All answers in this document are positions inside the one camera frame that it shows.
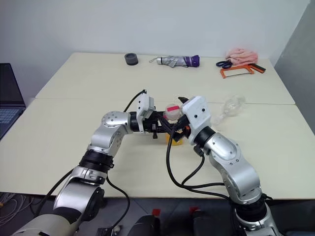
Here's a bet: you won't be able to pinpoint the white floor cables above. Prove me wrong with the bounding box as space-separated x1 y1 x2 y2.
0 193 32 223

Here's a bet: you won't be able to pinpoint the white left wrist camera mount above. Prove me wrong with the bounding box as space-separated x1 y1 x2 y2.
135 92 156 133

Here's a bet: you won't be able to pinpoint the grey metal bracket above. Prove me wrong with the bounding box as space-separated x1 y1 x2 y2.
97 225 123 236

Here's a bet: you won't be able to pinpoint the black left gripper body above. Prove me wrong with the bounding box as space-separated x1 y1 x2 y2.
143 111 160 140

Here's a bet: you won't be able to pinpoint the orange hacksaw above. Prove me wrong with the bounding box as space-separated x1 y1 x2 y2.
220 63 266 79

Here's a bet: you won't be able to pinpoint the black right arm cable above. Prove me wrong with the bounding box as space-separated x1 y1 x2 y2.
165 130 232 200

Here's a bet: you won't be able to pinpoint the clear bottle with orange drink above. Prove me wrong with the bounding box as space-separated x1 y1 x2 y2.
162 102 185 147

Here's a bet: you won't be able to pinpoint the folded grey purple umbrella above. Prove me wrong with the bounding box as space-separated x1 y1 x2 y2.
149 55 200 68

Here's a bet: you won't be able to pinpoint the pink fluffy cloth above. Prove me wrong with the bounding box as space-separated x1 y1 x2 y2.
225 48 259 66

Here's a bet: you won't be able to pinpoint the clear wine glass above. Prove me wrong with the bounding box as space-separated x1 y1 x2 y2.
211 94 247 131

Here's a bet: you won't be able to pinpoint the black rounded shape red tab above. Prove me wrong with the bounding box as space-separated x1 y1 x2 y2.
128 208 161 236
189 207 219 236

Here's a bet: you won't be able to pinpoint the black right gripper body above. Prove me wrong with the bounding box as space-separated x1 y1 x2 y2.
176 121 192 143

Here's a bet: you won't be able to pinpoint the dark laptop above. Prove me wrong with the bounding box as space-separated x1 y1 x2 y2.
0 63 27 141

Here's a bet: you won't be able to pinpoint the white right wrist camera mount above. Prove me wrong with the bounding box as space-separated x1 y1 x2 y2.
181 95 213 145

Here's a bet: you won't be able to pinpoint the blue handled scissors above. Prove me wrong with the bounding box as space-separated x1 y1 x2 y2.
216 59 233 69

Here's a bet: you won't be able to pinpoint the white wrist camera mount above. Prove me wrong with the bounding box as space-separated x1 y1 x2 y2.
181 95 213 145
135 92 156 133

